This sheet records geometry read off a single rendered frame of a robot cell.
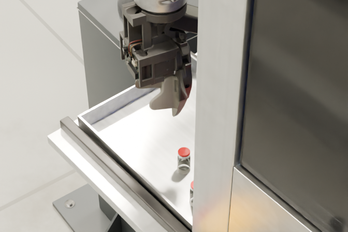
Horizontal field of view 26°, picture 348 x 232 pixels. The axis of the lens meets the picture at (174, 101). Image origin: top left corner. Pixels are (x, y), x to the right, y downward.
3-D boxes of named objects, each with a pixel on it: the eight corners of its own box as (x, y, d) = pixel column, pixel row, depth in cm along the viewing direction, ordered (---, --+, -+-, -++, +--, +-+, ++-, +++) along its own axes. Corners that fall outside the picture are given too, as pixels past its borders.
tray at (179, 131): (322, 170, 127) (324, 156, 124) (205, 253, 115) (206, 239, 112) (190, 68, 146) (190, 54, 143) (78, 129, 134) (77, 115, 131)
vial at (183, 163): (192, 170, 126) (193, 153, 123) (183, 176, 125) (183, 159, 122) (184, 162, 128) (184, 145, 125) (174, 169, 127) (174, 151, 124)
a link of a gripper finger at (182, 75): (168, 90, 114) (165, 42, 109) (179, 86, 115) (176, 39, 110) (182, 106, 111) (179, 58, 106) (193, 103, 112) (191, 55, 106)
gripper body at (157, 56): (119, 61, 112) (116, -5, 104) (172, 45, 115) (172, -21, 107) (141, 92, 107) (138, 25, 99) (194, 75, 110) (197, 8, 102)
